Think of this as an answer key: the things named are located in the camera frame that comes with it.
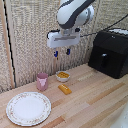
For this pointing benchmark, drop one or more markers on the small bowl with yellow food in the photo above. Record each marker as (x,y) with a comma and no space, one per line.
(63,76)

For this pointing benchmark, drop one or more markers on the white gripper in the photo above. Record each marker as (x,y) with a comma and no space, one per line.
(63,39)

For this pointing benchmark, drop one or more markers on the white plate with floral rim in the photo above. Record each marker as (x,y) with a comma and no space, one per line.
(28,108)

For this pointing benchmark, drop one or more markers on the beige woven folding screen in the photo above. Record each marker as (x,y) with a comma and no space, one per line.
(30,40)

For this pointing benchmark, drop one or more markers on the yellow-orange food block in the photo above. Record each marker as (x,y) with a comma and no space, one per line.
(64,89)

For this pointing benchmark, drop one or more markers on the pink cup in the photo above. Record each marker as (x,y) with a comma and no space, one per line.
(42,81)

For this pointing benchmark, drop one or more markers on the black air fryer body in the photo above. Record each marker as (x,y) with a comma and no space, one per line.
(115,41)

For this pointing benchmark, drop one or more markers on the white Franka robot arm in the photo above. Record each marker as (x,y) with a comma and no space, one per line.
(71,13)

